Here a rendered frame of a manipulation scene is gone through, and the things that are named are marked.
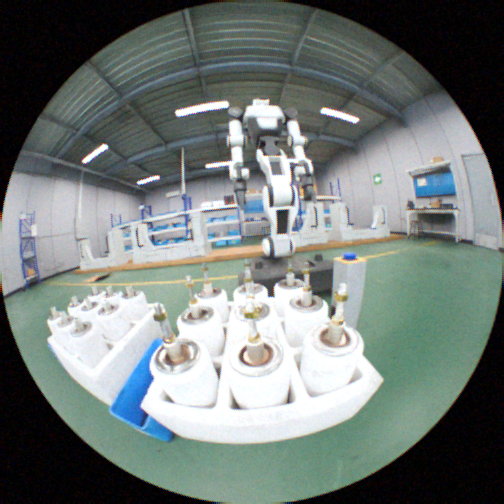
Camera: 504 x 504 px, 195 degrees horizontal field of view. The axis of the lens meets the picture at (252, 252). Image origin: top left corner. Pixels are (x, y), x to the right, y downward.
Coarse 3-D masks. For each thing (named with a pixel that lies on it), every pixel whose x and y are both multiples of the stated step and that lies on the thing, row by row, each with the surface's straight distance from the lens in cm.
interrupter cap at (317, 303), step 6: (294, 300) 34; (300, 300) 34; (312, 300) 34; (318, 300) 34; (294, 306) 32; (300, 306) 32; (306, 306) 32; (312, 306) 32; (318, 306) 32; (306, 312) 30; (312, 312) 30
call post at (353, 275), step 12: (336, 264) 45; (348, 264) 41; (360, 264) 44; (336, 276) 46; (348, 276) 42; (360, 276) 45; (336, 288) 47; (348, 288) 44; (360, 288) 47; (348, 300) 46; (360, 300) 49; (348, 312) 48; (348, 324) 51
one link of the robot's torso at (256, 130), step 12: (252, 108) 124; (264, 108) 125; (276, 108) 128; (252, 120) 120; (264, 120) 118; (276, 120) 121; (252, 132) 119; (264, 132) 114; (276, 132) 116; (252, 144) 132
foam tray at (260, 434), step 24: (216, 360) 32; (360, 360) 32; (360, 384) 29; (144, 408) 31; (168, 408) 29; (192, 408) 28; (216, 408) 27; (264, 408) 26; (288, 408) 25; (312, 408) 26; (336, 408) 28; (192, 432) 36; (216, 432) 31; (240, 432) 30; (264, 432) 30; (288, 432) 34; (312, 432) 42
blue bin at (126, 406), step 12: (156, 348) 55; (144, 360) 50; (132, 372) 47; (144, 372) 50; (132, 384) 47; (144, 384) 51; (120, 396) 45; (132, 396) 48; (144, 396) 51; (120, 408) 45; (132, 408) 48; (132, 420) 49; (144, 420) 52; (156, 420) 40; (144, 432) 45; (156, 432) 41; (168, 432) 45
